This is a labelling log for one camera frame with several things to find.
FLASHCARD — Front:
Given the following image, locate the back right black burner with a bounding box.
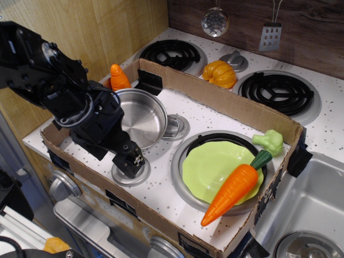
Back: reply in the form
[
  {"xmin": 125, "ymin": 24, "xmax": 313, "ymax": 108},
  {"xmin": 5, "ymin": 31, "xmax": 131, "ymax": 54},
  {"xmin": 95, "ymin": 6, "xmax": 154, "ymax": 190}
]
[{"xmin": 232, "ymin": 70, "xmax": 322, "ymax": 126}]

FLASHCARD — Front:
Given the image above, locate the hanging metal strainer ladle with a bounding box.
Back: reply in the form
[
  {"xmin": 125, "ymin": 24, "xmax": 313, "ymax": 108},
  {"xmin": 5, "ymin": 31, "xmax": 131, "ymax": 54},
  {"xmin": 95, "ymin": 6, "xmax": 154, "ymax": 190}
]
[{"xmin": 201, "ymin": 1, "xmax": 229, "ymax": 38}]

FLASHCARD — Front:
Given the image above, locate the silver front stove knob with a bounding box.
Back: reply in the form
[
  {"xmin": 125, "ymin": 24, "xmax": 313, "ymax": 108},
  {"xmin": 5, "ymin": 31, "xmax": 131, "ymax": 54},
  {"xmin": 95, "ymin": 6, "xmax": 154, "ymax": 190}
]
[{"xmin": 111, "ymin": 157, "xmax": 151, "ymax": 187}]

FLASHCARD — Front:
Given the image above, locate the silver oven knob right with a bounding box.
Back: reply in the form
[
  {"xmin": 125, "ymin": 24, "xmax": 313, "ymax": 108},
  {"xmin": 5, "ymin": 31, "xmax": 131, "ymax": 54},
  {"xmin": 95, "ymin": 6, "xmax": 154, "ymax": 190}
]
[{"xmin": 147, "ymin": 236, "xmax": 185, "ymax": 258}]

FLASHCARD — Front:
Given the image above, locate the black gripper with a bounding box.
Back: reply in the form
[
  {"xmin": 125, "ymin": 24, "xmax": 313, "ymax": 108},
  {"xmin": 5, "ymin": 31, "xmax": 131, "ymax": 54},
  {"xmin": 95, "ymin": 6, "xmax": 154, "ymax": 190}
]
[{"xmin": 70, "ymin": 112, "xmax": 145, "ymax": 178}]

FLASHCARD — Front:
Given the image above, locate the small orange toy carrot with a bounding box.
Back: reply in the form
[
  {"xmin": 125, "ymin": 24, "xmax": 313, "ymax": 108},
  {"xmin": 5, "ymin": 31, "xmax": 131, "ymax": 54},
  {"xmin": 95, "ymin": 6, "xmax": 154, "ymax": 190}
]
[{"xmin": 110, "ymin": 64, "xmax": 131, "ymax": 91}]

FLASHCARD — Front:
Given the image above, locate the hanging metal slotted spatula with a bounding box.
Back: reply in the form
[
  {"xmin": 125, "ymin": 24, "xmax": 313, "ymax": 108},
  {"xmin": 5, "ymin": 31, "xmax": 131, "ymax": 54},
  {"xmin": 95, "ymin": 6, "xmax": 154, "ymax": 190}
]
[{"xmin": 259, "ymin": 0, "xmax": 283, "ymax": 52}]

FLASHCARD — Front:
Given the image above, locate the silver metal sink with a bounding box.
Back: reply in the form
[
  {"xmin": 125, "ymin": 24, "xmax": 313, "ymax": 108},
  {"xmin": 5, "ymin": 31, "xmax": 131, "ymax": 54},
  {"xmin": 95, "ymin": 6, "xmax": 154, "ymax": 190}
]
[{"xmin": 252, "ymin": 153, "xmax": 343, "ymax": 257}]

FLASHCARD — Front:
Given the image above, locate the black cable bottom left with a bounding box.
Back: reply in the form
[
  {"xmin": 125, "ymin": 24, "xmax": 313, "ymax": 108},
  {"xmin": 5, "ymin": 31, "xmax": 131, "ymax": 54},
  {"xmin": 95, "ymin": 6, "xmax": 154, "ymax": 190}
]
[{"xmin": 0, "ymin": 235, "xmax": 25, "ymax": 258}]

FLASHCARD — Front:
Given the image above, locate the silver stove knob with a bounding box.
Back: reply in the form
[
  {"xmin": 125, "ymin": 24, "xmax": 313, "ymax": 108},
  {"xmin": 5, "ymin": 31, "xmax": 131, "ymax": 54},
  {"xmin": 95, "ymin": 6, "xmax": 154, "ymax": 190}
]
[
  {"xmin": 220, "ymin": 51, "xmax": 248, "ymax": 73},
  {"xmin": 162, "ymin": 114, "xmax": 190, "ymax": 141},
  {"xmin": 111, "ymin": 157, "xmax": 151, "ymax": 187}
]

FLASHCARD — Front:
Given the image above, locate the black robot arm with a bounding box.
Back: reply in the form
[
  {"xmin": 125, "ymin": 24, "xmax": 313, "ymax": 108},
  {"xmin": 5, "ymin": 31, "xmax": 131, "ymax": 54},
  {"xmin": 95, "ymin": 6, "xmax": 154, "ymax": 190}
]
[{"xmin": 1, "ymin": 21, "xmax": 145, "ymax": 178}]

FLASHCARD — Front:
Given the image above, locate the orange cloth piece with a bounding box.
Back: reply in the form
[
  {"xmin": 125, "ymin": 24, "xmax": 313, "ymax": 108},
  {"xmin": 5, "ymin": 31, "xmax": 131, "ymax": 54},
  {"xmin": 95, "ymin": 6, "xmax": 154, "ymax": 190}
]
[{"xmin": 43, "ymin": 237, "xmax": 70, "ymax": 254}]

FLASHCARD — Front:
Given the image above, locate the stainless steel pot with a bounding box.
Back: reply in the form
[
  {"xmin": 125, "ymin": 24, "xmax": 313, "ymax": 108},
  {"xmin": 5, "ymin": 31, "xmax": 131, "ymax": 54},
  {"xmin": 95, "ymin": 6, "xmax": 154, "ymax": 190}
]
[{"xmin": 117, "ymin": 88, "xmax": 168, "ymax": 149}]

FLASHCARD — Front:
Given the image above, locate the brown cardboard fence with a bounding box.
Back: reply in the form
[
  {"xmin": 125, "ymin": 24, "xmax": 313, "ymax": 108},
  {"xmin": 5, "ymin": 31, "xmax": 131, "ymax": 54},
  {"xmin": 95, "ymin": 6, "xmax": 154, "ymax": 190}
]
[{"xmin": 41, "ymin": 60, "xmax": 306, "ymax": 257}]

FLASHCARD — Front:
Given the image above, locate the silver oven knob left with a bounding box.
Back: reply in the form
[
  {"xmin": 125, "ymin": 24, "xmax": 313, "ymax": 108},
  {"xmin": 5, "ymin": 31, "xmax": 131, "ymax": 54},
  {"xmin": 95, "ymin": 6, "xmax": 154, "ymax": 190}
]
[{"xmin": 49, "ymin": 170, "xmax": 82, "ymax": 202}]

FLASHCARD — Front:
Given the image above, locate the silver back stove knob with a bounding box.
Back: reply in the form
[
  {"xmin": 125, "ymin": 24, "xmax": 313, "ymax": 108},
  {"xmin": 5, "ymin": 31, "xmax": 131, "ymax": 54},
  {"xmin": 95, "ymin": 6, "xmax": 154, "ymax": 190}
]
[{"xmin": 220, "ymin": 51, "xmax": 248, "ymax": 73}]

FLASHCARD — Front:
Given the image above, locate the silver oven door handle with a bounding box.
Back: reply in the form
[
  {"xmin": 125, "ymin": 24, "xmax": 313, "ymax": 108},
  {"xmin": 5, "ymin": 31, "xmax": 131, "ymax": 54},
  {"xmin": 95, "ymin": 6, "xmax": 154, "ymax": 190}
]
[{"xmin": 54, "ymin": 199, "xmax": 147, "ymax": 257}]

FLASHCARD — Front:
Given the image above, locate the silver middle stove knob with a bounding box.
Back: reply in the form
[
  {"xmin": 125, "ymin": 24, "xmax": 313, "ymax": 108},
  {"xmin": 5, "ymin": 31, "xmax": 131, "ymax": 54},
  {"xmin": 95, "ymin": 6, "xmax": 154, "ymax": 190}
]
[{"xmin": 162, "ymin": 114, "xmax": 190, "ymax": 141}]

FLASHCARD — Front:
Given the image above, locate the black burner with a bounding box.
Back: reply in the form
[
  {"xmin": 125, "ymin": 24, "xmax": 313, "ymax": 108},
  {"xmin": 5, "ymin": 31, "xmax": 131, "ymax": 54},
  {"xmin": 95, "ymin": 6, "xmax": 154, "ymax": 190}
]
[
  {"xmin": 232, "ymin": 70, "xmax": 322, "ymax": 126},
  {"xmin": 135, "ymin": 39, "xmax": 207, "ymax": 77}
]

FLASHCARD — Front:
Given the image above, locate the back left black burner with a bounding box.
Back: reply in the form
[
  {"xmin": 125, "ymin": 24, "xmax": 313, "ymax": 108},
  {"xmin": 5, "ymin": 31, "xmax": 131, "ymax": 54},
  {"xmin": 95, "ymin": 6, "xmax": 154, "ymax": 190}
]
[{"xmin": 135, "ymin": 39, "xmax": 207, "ymax": 77}]

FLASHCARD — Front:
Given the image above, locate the orange toy pumpkin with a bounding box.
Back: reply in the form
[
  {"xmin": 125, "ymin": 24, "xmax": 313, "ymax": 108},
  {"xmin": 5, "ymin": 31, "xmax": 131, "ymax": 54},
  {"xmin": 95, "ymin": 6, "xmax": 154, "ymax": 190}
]
[{"xmin": 202, "ymin": 60, "xmax": 237, "ymax": 89}]

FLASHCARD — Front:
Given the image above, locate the green toy broccoli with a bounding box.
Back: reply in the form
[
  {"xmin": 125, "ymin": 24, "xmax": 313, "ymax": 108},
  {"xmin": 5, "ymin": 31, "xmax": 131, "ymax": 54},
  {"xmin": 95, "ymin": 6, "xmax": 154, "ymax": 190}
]
[{"xmin": 252, "ymin": 130, "xmax": 283, "ymax": 156}]

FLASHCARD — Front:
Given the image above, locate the silver oven knob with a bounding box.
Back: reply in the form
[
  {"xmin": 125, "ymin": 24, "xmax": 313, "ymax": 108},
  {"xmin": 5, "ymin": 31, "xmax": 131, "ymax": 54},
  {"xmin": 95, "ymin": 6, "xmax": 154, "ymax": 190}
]
[
  {"xmin": 49, "ymin": 170, "xmax": 82, "ymax": 202},
  {"xmin": 147, "ymin": 236, "xmax": 185, "ymax": 258}
]

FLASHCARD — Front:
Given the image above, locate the front right burner ring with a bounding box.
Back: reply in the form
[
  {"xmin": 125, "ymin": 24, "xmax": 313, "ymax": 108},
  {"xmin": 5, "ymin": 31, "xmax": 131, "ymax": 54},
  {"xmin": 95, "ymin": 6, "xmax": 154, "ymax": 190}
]
[{"xmin": 170, "ymin": 130, "xmax": 275, "ymax": 217}]

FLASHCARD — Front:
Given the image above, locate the light green plastic plate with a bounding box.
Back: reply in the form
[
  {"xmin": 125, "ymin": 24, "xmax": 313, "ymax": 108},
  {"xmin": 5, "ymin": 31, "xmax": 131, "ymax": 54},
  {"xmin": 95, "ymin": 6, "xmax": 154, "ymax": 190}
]
[{"xmin": 182, "ymin": 141, "xmax": 255, "ymax": 206}]

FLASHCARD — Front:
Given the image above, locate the orange toy carrot green top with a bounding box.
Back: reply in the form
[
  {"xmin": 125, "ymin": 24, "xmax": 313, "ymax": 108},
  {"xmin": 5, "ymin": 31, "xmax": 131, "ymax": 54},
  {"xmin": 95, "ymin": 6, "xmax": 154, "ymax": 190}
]
[{"xmin": 200, "ymin": 150, "xmax": 273, "ymax": 226}]

